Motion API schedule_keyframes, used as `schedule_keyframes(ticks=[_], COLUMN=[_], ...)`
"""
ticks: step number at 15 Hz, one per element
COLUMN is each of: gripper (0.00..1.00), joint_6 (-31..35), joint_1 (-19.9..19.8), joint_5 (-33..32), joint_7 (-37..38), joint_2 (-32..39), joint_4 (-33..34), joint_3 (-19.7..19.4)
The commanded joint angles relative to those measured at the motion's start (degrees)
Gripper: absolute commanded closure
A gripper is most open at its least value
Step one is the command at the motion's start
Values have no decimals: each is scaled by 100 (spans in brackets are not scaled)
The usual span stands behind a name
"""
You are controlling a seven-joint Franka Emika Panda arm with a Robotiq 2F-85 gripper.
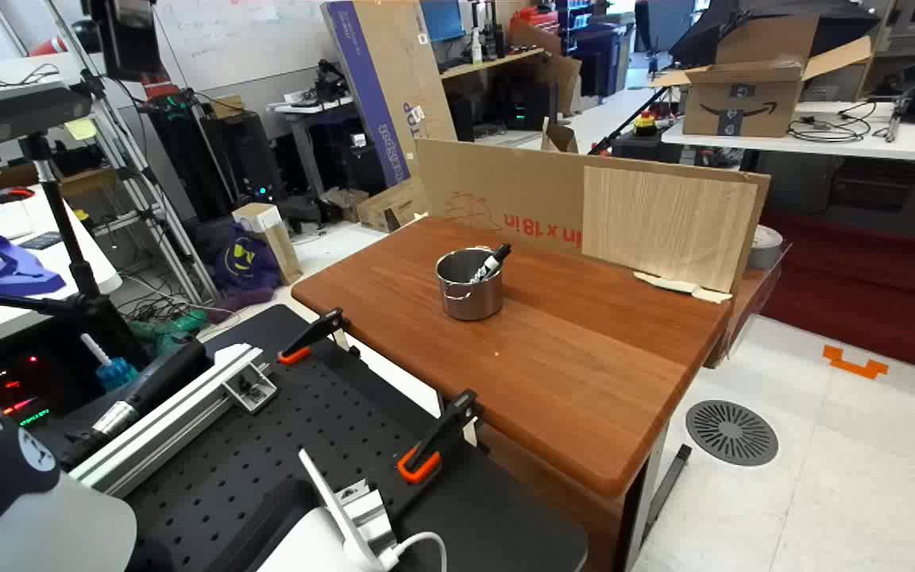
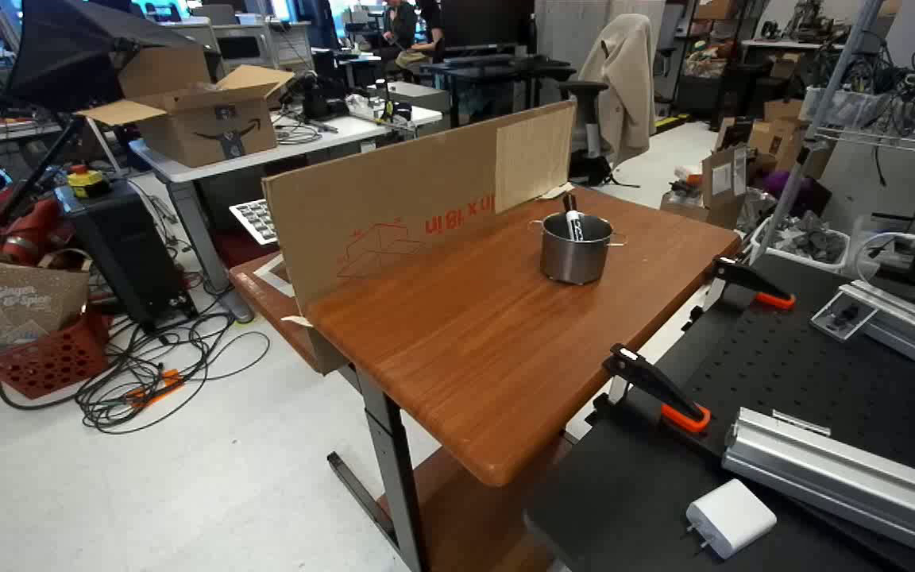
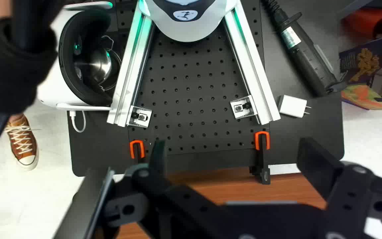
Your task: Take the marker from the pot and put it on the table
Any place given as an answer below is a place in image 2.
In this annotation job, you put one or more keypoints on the black white Expo marker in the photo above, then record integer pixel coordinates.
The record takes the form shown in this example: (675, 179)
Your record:
(572, 217)

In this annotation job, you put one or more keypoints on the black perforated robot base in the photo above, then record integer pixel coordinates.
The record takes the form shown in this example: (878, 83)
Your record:
(619, 504)

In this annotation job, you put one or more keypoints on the small steel pot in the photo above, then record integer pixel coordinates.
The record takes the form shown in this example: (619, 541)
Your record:
(572, 263)

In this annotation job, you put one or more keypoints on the wooden table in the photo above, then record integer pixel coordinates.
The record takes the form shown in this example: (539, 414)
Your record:
(467, 365)

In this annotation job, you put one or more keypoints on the large cardboard sheet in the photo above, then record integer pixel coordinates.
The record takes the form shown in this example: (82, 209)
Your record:
(351, 217)

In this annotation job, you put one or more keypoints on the grey work desk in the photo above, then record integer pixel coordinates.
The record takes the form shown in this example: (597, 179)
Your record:
(241, 179)

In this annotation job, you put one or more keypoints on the checkerboard calibration sheet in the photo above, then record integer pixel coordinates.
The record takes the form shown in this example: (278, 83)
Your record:
(256, 222)

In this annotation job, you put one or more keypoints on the near black orange clamp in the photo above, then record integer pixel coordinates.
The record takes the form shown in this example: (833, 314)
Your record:
(675, 406)

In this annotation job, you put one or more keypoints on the black orange clamp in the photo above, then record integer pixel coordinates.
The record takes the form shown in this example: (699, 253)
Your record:
(764, 291)
(675, 406)

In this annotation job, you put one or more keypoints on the chair with beige jacket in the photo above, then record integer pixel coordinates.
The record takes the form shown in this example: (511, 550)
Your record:
(614, 94)

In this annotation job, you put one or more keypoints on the black computer tower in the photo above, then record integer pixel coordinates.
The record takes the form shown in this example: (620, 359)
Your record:
(124, 247)

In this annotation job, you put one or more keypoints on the far black orange clamp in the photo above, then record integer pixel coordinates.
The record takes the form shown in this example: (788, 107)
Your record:
(764, 291)

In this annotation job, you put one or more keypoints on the open cardboard box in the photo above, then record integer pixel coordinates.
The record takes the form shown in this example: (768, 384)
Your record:
(189, 116)

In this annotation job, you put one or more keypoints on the white power adapter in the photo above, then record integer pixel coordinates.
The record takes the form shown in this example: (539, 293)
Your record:
(730, 520)

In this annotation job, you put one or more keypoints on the red plastic basket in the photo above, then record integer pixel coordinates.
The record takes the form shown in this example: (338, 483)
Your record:
(58, 359)

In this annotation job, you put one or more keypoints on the brown paper bag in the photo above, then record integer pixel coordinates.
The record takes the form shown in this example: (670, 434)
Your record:
(35, 299)

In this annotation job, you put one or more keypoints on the far aluminium extrusion rail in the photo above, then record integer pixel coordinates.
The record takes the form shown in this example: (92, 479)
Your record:
(903, 319)

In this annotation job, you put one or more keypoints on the aluminium extrusion rail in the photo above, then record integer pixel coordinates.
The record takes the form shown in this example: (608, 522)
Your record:
(823, 472)
(903, 319)

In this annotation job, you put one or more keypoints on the near aluminium extrusion rail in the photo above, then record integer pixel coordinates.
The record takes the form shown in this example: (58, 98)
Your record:
(823, 472)

